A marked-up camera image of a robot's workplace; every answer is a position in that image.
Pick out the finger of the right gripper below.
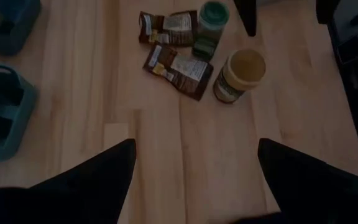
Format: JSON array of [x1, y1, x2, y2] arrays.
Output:
[[314, 0, 342, 25], [232, 0, 258, 38]]

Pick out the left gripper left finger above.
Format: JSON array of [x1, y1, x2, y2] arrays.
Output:
[[0, 138, 137, 224]]

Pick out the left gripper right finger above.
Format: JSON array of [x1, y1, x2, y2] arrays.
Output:
[[233, 138, 358, 224]]

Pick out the green-lid spice jar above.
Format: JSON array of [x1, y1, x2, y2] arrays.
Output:
[[191, 1, 231, 62]]

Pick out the gold-lid spice jar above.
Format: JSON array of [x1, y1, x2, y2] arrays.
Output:
[[212, 48, 267, 105]]

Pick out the brown foil spice packet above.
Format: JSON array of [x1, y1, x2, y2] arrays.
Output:
[[137, 9, 199, 48], [142, 43, 214, 102]]

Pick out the small teal plastic bin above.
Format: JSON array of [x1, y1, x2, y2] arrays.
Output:
[[0, 60, 40, 165]]

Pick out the blue plastic bin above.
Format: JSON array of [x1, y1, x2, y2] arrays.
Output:
[[0, 0, 42, 57]]

